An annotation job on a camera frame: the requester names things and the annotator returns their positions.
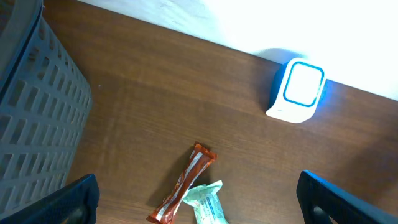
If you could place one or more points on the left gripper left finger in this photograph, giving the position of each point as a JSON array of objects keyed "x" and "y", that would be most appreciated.
[{"x": 74, "y": 203}]

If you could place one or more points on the grey plastic mesh basket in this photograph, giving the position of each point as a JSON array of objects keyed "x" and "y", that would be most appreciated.
[{"x": 45, "y": 102}]

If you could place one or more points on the red white snack bar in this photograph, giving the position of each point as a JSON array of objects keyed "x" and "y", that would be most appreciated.
[{"x": 200, "y": 159}]

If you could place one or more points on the green white tissue packet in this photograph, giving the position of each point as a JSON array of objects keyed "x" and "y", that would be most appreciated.
[{"x": 206, "y": 204}]

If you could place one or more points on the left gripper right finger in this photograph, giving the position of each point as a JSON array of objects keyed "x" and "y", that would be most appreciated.
[{"x": 323, "y": 202}]

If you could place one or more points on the white barcode scanner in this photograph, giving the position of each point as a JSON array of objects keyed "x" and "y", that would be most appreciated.
[{"x": 296, "y": 91}]

